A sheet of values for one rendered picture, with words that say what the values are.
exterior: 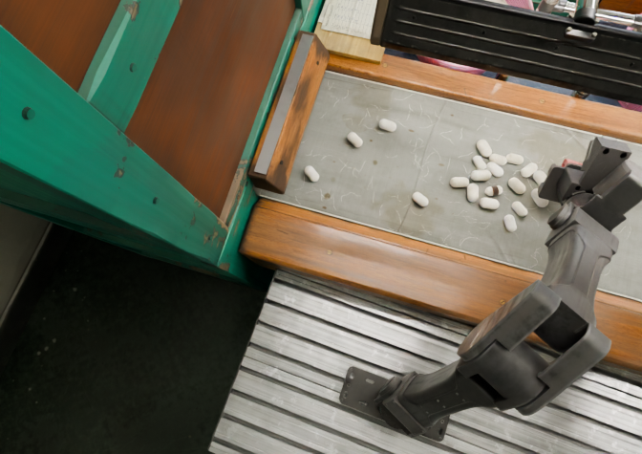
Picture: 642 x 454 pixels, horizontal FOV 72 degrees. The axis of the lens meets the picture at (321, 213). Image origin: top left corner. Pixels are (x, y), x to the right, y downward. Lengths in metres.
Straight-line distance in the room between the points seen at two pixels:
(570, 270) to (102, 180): 0.51
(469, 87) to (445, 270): 0.37
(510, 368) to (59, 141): 0.47
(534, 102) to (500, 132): 0.08
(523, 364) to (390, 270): 0.34
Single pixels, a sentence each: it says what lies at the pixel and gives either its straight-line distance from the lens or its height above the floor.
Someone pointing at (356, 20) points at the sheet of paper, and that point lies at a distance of 1.00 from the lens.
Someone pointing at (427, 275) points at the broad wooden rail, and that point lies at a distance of 0.82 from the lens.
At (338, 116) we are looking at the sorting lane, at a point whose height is 0.74.
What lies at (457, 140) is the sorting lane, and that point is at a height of 0.74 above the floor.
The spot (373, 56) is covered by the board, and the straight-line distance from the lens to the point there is 0.95.
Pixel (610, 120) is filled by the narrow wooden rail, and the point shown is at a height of 0.76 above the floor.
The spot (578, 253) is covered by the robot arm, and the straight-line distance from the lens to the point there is 0.63.
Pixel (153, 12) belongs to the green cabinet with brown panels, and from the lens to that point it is 0.45.
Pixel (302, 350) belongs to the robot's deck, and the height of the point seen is 0.67.
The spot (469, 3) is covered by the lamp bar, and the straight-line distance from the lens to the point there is 0.60.
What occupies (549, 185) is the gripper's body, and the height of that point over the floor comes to 0.82.
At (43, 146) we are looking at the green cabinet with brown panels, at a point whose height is 1.29.
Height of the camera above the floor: 1.56
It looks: 75 degrees down
